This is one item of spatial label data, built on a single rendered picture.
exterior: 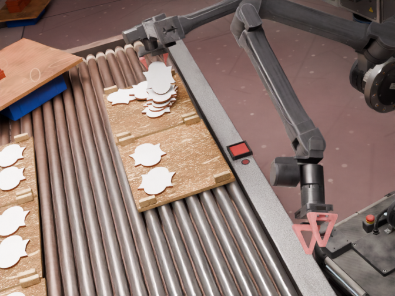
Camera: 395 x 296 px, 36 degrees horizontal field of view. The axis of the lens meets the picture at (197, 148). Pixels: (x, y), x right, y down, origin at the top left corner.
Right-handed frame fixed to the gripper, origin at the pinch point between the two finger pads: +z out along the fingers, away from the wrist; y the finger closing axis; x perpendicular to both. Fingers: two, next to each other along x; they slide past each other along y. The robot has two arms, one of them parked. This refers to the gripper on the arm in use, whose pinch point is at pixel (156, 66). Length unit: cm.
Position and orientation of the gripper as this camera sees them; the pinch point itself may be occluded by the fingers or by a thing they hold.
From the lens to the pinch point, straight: 259.2
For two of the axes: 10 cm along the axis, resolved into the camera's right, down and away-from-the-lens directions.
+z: 1.9, 7.9, 5.8
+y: -9.7, 2.6, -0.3
